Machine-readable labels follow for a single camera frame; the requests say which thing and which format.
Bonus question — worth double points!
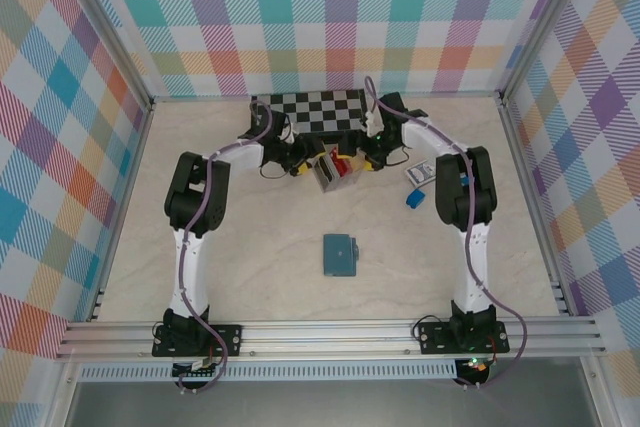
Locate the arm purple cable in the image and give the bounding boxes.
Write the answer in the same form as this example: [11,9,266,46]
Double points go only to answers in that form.
[174,98,277,396]
[363,75,529,392]

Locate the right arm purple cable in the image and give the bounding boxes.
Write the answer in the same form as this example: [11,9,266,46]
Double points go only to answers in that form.
[363,75,529,392]

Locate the black silver chessboard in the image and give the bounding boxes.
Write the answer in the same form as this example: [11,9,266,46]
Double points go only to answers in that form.
[249,89,367,137]

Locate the aluminium front rail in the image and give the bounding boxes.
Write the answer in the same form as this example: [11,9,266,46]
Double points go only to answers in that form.
[54,320,607,362]

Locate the back aluminium floor rail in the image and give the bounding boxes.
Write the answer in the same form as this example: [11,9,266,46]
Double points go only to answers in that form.
[149,93,504,102]

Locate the right aluminium floor rail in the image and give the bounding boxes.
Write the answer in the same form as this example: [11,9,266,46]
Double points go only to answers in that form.
[497,94,574,318]

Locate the left aluminium frame post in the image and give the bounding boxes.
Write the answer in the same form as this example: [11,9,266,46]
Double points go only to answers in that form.
[47,0,156,111]

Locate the gripper thin black cable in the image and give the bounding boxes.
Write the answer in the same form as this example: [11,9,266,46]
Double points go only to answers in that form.
[258,164,294,182]
[384,144,410,167]

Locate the aluminium floor rail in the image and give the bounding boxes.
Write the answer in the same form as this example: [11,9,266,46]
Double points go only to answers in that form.
[149,93,504,102]
[497,94,574,318]
[84,99,156,323]

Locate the right gripper thin black cable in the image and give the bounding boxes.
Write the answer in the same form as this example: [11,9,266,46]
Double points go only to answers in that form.
[384,144,410,167]

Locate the small circuit board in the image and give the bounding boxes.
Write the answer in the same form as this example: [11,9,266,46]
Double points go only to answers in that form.
[462,356,496,374]
[172,359,221,379]

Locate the slotted white cable duct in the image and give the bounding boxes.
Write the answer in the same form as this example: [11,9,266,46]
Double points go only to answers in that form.
[78,365,459,382]

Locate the blue card holder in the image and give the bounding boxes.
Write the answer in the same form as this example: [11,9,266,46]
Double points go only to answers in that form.
[321,232,362,279]

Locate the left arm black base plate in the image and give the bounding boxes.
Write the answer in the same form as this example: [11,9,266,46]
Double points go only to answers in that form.
[152,322,244,358]

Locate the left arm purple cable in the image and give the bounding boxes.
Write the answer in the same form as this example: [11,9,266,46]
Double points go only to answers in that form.
[174,98,277,396]

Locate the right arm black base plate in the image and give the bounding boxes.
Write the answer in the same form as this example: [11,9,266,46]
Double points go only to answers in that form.
[417,321,511,354]

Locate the left gripper thin black cable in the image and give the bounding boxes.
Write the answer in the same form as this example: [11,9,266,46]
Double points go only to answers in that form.
[258,164,294,182]

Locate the aluminium frame post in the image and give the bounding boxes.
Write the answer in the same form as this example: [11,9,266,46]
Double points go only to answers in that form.
[497,0,601,103]
[47,0,156,111]

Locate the clear plastic card box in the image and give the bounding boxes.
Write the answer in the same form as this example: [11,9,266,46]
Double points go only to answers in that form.
[310,144,364,197]

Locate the left aluminium floor rail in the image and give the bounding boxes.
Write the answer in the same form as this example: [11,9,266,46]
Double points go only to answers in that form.
[84,99,156,323]

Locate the left small circuit board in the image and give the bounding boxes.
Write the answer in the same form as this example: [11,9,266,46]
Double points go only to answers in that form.
[172,359,221,379]

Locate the right aluminium frame post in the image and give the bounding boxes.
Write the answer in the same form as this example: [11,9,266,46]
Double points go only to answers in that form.
[497,0,601,103]

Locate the blue playing card deck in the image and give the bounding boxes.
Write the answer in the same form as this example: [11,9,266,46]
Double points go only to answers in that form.
[403,158,440,184]

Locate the right small circuit board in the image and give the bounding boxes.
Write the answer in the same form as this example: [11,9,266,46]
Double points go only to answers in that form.
[462,356,496,374]

